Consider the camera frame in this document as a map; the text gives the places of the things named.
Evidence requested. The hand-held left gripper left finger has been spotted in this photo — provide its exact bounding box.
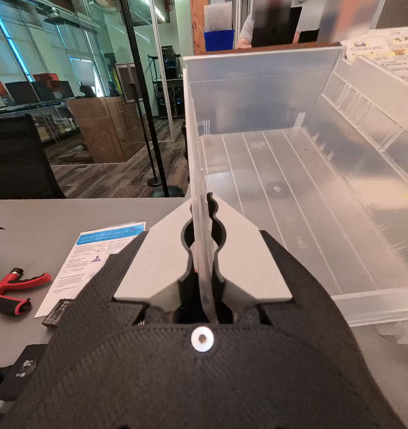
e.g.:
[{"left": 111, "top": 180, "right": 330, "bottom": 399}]
[{"left": 113, "top": 200, "right": 196, "bottom": 315}]

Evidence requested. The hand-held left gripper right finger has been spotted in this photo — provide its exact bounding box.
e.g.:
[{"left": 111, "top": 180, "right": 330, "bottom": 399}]
[{"left": 207, "top": 192, "right": 294, "bottom": 308}]

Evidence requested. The clear plastic bin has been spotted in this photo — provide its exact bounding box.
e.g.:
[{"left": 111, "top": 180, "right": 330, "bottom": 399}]
[{"left": 183, "top": 45, "right": 408, "bottom": 346}]

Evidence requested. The printed paper leaflet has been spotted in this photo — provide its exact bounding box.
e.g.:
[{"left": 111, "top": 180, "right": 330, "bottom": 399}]
[{"left": 34, "top": 221, "right": 147, "bottom": 318}]

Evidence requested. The small black battery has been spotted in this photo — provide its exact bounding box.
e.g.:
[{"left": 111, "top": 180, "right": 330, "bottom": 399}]
[{"left": 42, "top": 298, "right": 76, "bottom": 328}]

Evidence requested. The red and black hand tool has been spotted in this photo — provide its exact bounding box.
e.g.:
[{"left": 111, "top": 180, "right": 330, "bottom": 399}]
[{"left": 0, "top": 267, "right": 52, "bottom": 315}]

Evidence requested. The black label card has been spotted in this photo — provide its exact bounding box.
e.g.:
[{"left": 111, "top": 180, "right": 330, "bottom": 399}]
[{"left": 0, "top": 343, "right": 47, "bottom": 401}]

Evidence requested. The black office chair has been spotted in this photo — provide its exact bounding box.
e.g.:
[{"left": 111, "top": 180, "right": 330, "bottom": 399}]
[{"left": 0, "top": 113, "right": 66, "bottom": 200}]

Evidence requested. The black stanchion pole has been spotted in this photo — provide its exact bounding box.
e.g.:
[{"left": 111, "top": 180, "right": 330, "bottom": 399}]
[{"left": 119, "top": 0, "right": 184, "bottom": 198}]

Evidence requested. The black shelving unit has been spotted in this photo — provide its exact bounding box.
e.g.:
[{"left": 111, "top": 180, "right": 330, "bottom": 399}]
[{"left": 148, "top": 45, "right": 186, "bottom": 118}]

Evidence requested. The black sign stand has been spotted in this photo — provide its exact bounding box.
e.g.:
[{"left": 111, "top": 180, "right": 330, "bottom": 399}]
[{"left": 114, "top": 63, "right": 164, "bottom": 188}]

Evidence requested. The blue bin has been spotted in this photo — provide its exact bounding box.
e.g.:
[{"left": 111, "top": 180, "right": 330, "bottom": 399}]
[{"left": 204, "top": 29, "right": 235, "bottom": 52}]

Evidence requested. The tilted instruction board stand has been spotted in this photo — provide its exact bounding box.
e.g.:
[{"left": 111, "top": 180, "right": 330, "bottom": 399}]
[{"left": 339, "top": 27, "right": 408, "bottom": 81}]

